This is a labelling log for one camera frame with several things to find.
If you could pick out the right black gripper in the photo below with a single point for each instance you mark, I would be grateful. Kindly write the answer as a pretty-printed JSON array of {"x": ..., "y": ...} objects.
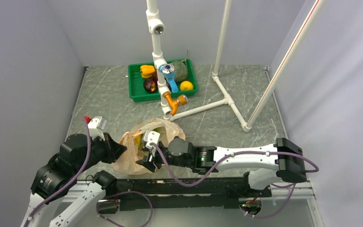
[{"x": 148, "y": 161}]

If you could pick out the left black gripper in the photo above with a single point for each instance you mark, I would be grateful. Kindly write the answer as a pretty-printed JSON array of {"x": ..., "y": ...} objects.
[{"x": 114, "y": 149}]

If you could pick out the dark red fake apple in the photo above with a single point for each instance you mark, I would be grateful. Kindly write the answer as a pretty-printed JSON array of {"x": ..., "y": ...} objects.
[{"x": 150, "y": 86}]

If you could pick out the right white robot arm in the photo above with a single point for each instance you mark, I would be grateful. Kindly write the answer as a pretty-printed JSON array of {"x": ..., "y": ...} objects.
[{"x": 281, "y": 161}]

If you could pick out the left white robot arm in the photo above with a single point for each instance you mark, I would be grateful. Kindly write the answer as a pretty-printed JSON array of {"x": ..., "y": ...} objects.
[{"x": 52, "y": 182}]

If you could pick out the yellow fake lemon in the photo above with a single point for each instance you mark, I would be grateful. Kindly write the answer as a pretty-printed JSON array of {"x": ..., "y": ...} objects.
[{"x": 186, "y": 86}]

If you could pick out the green fake melon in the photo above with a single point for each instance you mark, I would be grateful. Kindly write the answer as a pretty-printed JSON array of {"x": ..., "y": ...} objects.
[{"x": 180, "y": 70}]

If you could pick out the yellow fake bell pepper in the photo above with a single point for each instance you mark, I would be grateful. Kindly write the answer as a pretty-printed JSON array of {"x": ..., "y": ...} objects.
[{"x": 147, "y": 71}]

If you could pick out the dark red fruit in tray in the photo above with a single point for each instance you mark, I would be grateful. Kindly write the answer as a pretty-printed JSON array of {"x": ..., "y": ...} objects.
[{"x": 154, "y": 77}]

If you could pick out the white pole with red stripe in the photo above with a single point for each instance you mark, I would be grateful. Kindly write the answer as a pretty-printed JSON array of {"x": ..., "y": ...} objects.
[{"x": 316, "y": 5}]

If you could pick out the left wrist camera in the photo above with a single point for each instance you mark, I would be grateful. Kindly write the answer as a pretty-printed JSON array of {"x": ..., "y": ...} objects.
[{"x": 96, "y": 126}]

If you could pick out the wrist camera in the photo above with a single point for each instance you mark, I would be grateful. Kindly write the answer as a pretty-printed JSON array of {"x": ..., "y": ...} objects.
[
  {"x": 96, "y": 126},
  {"x": 150, "y": 139}
]

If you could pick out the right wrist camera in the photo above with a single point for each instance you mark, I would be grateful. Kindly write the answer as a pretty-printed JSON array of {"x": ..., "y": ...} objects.
[{"x": 150, "y": 139}]

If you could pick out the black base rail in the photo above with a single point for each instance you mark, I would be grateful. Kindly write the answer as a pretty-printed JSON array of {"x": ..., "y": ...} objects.
[{"x": 225, "y": 192}]

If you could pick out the blue tap handle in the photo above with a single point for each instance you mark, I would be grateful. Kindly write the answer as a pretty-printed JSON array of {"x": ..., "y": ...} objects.
[{"x": 168, "y": 71}]

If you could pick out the white PVC pipe frame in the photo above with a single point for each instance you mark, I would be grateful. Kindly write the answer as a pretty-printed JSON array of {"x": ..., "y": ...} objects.
[{"x": 156, "y": 29}]

